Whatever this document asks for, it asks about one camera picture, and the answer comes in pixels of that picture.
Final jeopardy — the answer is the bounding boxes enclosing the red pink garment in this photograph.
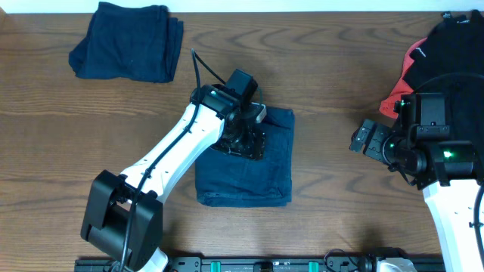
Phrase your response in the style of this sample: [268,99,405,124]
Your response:
[379,38,427,119]

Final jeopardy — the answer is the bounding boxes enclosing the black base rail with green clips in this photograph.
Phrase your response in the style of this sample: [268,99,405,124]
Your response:
[73,247,447,272]

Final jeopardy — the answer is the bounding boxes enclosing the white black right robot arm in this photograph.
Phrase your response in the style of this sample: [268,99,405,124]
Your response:
[349,93,483,271]

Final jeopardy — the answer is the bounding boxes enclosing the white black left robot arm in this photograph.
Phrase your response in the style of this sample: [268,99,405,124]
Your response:
[80,70,266,271]

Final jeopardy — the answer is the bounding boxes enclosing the dark blue denim shorts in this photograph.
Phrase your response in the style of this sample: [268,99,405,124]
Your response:
[195,107,296,208]

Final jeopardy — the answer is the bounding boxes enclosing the folded dark navy shorts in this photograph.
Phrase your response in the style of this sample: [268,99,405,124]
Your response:
[68,2,184,83]

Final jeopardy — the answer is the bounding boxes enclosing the black garment with white logo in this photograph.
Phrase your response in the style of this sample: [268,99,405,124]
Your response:
[404,10,483,153]

